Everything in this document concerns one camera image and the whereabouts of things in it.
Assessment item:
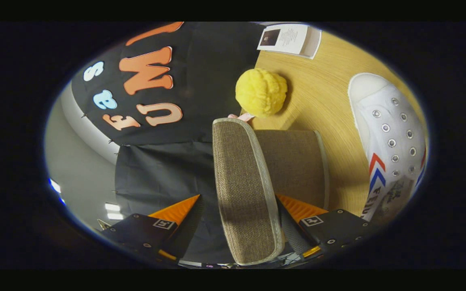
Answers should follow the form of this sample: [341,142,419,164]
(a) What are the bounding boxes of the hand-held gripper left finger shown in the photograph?
[103,194,205,263]

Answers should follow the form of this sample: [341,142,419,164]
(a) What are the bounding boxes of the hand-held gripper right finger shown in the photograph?
[275,194,379,259]

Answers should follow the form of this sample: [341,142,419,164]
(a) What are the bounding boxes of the brown fabric storage box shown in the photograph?
[212,117,330,266]

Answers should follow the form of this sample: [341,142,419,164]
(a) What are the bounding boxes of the white shoe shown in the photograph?
[348,73,427,222]

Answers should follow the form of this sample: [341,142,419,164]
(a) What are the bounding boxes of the yellow plush ball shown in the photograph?
[235,68,288,118]

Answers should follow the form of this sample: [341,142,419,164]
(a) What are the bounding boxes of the white book with dark photo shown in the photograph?
[257,23,322,60]

